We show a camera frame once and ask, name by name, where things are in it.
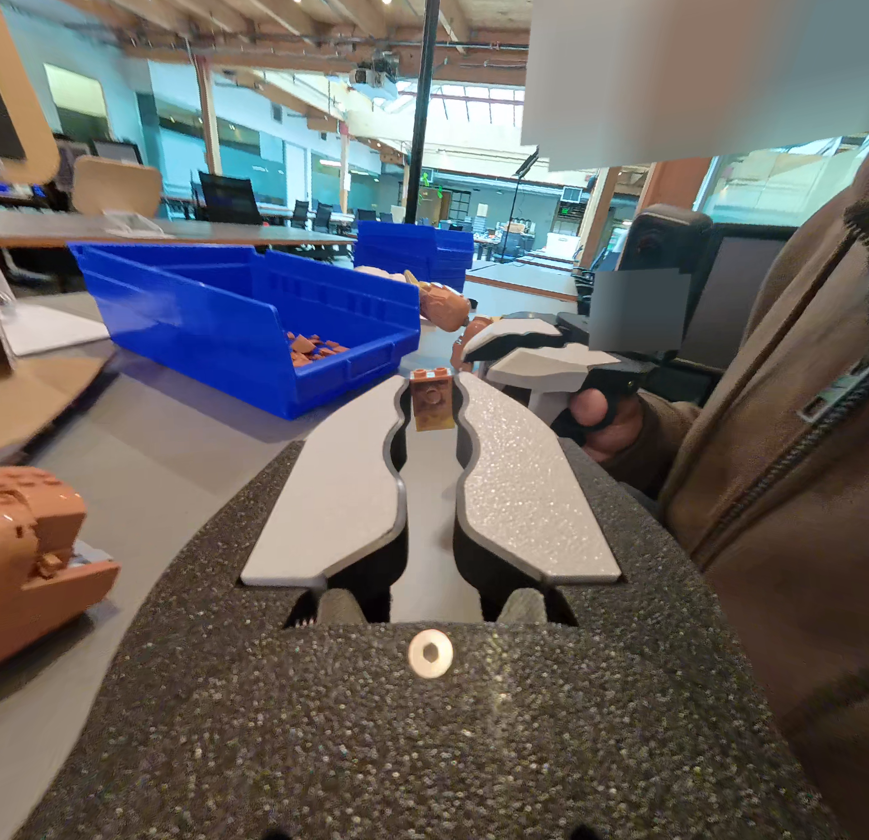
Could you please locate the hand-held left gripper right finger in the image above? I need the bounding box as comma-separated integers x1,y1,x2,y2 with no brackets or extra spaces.
453,372,623,621

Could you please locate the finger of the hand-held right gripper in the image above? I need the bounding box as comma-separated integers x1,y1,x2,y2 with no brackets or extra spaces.
459,314,564,369
484,344,642,393

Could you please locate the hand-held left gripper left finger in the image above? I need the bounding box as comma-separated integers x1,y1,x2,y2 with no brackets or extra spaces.
241,375,411,621

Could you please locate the small brown brick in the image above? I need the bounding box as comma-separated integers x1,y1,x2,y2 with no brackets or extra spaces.
412,368,457,432

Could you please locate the blue plastic bin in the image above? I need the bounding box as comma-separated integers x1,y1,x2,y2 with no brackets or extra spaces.
68,241,422,420

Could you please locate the person's right forearm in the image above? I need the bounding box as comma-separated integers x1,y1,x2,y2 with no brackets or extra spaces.
628,379,741,542

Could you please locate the tan brick animal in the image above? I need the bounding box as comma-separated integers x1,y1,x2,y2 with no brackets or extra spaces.
451,317,497,374

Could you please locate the brown toy figure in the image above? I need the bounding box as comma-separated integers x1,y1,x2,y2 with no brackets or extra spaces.
360,266,476,333

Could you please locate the black monitor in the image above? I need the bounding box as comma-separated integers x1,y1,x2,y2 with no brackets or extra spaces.
679,223,802,373

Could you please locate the stack of blue bins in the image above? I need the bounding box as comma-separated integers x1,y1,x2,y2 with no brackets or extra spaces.
356,220,476,294

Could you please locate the pile of brown bricks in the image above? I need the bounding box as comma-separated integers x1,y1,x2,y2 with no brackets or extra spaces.
283,330,351,369

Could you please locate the black pole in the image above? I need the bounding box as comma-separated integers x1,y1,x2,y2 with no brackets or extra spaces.
405,0,446,223

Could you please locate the ceiling projector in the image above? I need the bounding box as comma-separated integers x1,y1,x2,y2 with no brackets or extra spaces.
351,53,403,97

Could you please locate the black office chair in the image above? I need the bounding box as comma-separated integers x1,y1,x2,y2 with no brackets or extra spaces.
199,171,266,226

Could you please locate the wooden background table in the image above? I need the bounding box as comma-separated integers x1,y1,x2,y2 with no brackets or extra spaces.
0,214,357,251

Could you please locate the white screen stand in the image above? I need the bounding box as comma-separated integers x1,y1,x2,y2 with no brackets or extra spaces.
0,277,110,359

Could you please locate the tan chair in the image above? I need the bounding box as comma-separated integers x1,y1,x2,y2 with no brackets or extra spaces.
71,155,164,219

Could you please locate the wood-framed black screen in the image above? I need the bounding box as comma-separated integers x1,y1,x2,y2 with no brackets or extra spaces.
0,13,62,187

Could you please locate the wooden post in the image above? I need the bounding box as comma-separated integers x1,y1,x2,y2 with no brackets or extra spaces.
195,56,222,176

